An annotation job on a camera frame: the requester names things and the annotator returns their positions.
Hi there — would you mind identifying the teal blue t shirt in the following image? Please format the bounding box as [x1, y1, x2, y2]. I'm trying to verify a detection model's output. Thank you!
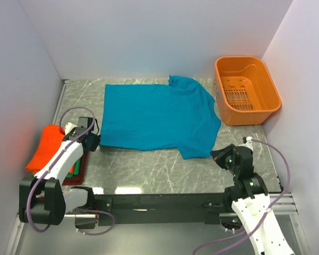
[100, 76, 221, 159]

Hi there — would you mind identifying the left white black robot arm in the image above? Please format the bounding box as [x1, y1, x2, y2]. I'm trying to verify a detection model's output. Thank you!
[19, 117, 100, 233]

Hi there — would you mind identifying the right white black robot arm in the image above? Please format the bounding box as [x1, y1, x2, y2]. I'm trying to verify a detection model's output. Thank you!
[210, 142, 295, 254]

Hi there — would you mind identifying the folded orange t shirt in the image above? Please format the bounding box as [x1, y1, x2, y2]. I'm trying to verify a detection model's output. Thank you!
[26, 124, 65, 175]

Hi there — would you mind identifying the folded dark red t shirt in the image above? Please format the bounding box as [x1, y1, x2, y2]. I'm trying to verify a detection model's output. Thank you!
[62, 153, 89, 186]

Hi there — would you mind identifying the orange plastic basket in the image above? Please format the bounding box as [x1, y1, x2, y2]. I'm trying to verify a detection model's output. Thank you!
[213, 56, 282, 126]

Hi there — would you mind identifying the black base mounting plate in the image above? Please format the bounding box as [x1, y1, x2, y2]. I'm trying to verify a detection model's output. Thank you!
[74, 193, 254, 230]

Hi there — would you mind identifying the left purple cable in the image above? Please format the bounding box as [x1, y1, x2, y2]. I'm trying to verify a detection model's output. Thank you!
[28, 106, 116, 236]

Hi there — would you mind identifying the purple cable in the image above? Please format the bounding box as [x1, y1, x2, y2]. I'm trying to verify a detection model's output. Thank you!
[28, 106, 116, 236]
[192, 137, 292, 255]

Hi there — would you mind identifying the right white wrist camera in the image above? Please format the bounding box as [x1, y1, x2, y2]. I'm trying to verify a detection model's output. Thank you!
[241, 137, 254, 151]

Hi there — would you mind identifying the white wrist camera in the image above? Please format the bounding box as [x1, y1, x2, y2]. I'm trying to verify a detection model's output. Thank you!
[63, 122, 77, 135]
[241, 137, 254, 151]

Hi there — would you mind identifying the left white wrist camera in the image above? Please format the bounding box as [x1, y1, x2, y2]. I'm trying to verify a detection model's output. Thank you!
[63, 122, 77, 135]

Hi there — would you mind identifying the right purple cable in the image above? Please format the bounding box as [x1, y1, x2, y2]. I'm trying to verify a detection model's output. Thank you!
[192, 137, 292, 255]

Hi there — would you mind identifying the aluminium rail frame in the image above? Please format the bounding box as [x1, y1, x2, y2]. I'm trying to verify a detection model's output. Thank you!
[17, 193, 299, 221]

